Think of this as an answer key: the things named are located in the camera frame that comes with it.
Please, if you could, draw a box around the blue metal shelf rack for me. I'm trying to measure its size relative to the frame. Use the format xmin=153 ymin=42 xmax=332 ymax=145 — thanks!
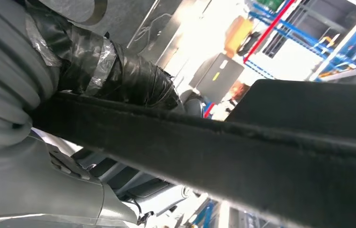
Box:
xmin=244 ymin=0 xmax=356 ymax=83

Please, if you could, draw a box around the black box with yellow label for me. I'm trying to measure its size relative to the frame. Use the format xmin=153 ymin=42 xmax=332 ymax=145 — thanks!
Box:
xmin=189 ymin=53 xmax=245 ymax=105

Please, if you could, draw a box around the orange container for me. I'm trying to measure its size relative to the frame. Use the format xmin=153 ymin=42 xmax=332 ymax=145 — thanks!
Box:
xmin=224 ymin=16 xmax=255 ymax=59

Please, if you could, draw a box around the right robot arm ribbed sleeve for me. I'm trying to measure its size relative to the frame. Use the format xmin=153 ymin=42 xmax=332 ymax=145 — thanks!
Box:
xmin=0 ymin=0 xmax=62 ymax=149

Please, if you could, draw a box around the black curved strap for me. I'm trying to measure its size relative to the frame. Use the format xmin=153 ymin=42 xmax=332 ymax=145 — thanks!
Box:
xmin=80 ymin=0 xmax=108 ymax=26

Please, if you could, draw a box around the red and blue post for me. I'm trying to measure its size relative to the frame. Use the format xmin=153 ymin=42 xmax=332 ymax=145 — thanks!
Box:
xmin=243 ymin=0 xmax=296 ymax=79

